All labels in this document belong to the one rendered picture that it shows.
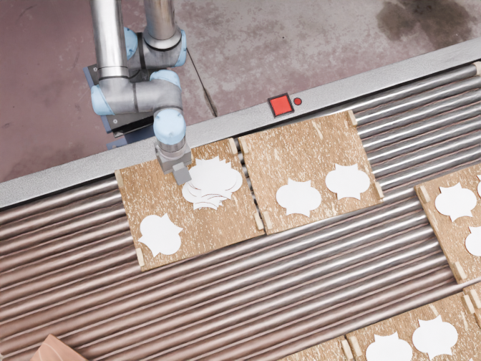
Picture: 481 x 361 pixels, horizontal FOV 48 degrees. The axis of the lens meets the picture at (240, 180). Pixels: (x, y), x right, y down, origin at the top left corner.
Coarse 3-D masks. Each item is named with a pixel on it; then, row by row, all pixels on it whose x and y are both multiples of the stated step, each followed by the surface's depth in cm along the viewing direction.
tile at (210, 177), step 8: (224, 160) 176; (200, 168) 175; (208, 168) 175; (216, 168) 175; (224, 168) 176; (192, 176) 174; (200, 176) 174; (208, 176) 174; (216, 176) 175; (224, 176) 175; (232, 176) 175; (192, 184) 174; (200, 184) 174; (208, 184) 174; (216, 184) 174; (224, 184) 174; (232, 184) 174; (208, 192) 173; (216, 192) 173; (224, 192) 173
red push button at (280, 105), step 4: (284, 96) 192; (272, 100) 191; (276, 100) 191; (280, 100) 191; (284, 100) 192; (272, 104) 191; (276, 104) 191; (280, 104) 191; (284, 104) 191; (288, 104) 191; (276, 108) 190; (280, 108) 191; (284, 108) 191; (288, 108) 191; (276, 112) 190; (280, 112) 190
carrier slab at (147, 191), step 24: (216, 144) 185; (144, 168) 181; (240, 168) 182; (120, 192) 178; (144, 192) 178; (168, 192) 179; (240, 192) 180; (144, 216) 176; (168, 216) 176; (192, 216) 177; (216, 216) 177; (240, 216) 178; (192, 240) 174; (216, 240) 175; (240, 240) 175
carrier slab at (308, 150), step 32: (288, 128) 188; (320, 128) 188; (352, 128) 189; (256, 160) 184; (288, 160) 184; (320, 160) 185; (352, 160) 186; (256, 192) 180; (320, 192) 182; (288, 224) 178
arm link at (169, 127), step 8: (160, 112) 130; (168, 112) 130; (176, 112) 130; (160, 120) 130; (168, 120) 130; (176, 120) 130; (184, 120) 131; (160, 128) 129; (168, 128) 129; (176, 128) 129; (184, 128) 131; (160, 136) 130; (168, 136) 129; (176, 136) 130; (184, 136) 135; (160, 144) 136; (168, 144) 133; (176, 144) 134; (184, 144) 139; (168, 152) 139
